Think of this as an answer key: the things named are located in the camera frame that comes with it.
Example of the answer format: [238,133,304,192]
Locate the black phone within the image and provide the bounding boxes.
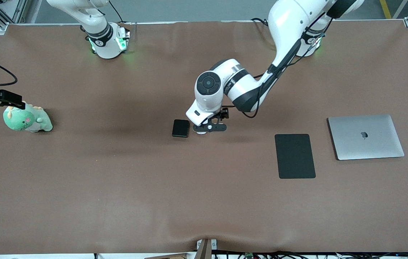
[172,119,190,138]

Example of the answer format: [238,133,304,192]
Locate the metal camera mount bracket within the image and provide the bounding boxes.
[196,239,218,259]

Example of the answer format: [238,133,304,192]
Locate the green dinosaur plush toy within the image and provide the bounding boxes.
[3,103,53,133]

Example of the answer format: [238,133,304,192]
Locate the brown table cover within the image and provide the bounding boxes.
[0,20,408,254]

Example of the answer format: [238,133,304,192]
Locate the silver laptop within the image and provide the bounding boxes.
[327,114,405,161]

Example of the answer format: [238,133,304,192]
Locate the black mouse pad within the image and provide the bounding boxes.
[275,134,316,179]

